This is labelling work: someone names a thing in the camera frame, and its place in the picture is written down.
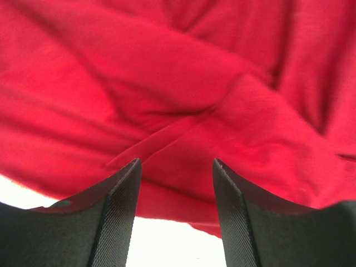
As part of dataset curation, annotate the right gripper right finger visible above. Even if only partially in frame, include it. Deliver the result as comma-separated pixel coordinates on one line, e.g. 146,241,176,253
212,160,355,266

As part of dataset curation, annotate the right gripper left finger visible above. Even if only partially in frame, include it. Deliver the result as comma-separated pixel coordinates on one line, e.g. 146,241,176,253
1,159,142,266

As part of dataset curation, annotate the red t-shirt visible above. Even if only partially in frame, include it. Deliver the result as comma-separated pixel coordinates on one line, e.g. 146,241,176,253
1,1,355,236

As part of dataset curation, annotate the floral table mat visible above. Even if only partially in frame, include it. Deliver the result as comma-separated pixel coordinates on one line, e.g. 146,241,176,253
1,175,226,267

